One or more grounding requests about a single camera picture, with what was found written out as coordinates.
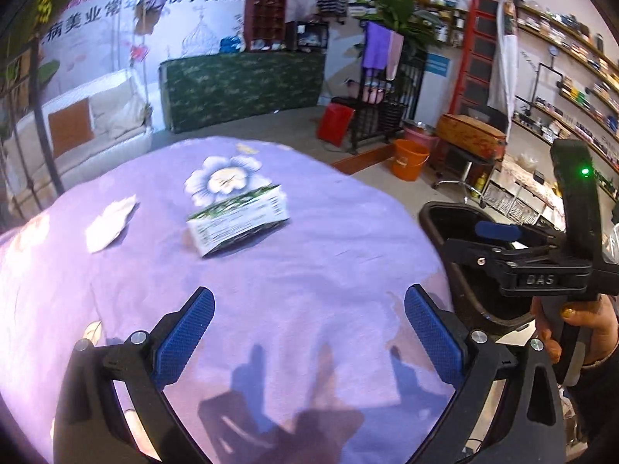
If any white tissue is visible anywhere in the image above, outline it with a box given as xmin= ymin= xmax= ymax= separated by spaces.
xmin=85 ymin=195 xmax=139 ymax=254

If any green white milk carton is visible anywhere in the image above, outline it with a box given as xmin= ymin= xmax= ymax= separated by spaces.
xmin=187 ymin=186 xmax=289 ymax=257

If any black sleeved right forearm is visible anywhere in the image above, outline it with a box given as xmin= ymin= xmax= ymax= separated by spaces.
xmin=568 ymin=351 xmax=619 ymax=464

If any dark brown trash bin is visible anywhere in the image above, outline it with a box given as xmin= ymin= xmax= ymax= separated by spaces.
xmin=417 ymin=201 xmax=570 ymax=336

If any person's right hand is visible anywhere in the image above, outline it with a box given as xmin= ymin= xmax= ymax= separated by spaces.
xmin=530 ymin=294 xmax=618 ymax=367

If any rolling stool with box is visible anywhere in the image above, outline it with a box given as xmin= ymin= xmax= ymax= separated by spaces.
xmin=431 ymin=106 xmax=509 ymax=208

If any orange plastic bucket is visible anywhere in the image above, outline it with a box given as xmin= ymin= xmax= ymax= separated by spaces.
xmin=390 ymin=139 xmax=430 ymax=181

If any red ladder shelf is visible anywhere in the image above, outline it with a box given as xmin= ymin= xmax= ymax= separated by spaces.
xmin=449 ymin=0 xmax=498 ymax=114

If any black metal rack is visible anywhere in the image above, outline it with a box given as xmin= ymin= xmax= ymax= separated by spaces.
xmin=348 ymin=47 xmax=428 ymax=154

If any red bag on floor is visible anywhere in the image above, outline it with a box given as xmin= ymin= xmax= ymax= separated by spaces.
xmin=317 ymin=103 xmax=355 ymax=147

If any pink hanging towel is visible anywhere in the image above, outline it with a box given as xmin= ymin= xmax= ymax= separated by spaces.
xmin=385 ymin=31 xmax=404 ymax=82

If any green potted plant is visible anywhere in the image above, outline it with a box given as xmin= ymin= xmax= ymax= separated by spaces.
xmin=356 ymin=0 xmax=444 ymax=53

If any purple floral tablecloth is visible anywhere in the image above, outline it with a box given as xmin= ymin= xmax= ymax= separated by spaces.
xmin=1 ymin=137 xmax=451 ymax=463

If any purple hanging towel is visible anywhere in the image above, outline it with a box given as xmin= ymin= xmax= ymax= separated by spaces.
xmin=362 ymin=21 xmax=392 ymax=70

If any white wicker swing sofa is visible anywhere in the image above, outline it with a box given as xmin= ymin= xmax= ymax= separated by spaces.
xmin=1 ymin=68 xmax=152 ymax=219

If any orange cushion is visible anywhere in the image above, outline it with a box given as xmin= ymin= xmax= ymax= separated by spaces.
xmin=48 ymin=99 xmax=94 ymax=158

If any green patterned counter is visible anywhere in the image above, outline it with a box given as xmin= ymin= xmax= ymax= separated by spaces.
xmin=159 ymin=51 xmax=326 ymax=133

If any red cubby cabinet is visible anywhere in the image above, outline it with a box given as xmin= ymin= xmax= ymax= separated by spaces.
xmin=243 ymin=0 xmax=286 ymax=51

